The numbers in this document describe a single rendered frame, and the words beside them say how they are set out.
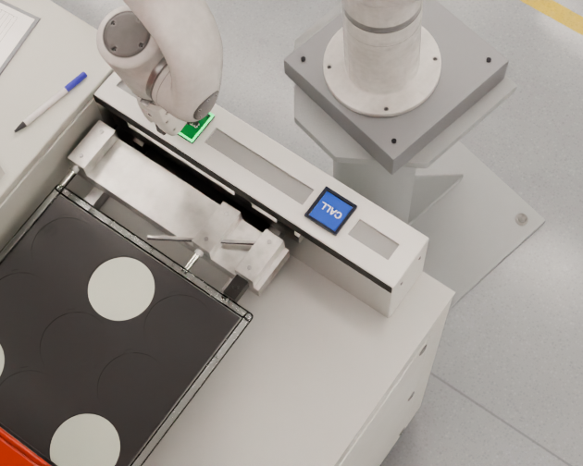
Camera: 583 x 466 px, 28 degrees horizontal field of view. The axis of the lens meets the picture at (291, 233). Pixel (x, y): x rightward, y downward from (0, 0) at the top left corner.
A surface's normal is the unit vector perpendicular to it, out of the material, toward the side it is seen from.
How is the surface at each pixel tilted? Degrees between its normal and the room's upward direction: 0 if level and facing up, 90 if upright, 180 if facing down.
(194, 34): 50
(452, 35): 3
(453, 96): 3
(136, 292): 0
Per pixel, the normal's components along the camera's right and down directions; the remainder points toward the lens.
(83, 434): -0.04, -0.37
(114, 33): -0.18, -0.21
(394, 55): 0.30, 0.86
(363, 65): -0.51, 0.80
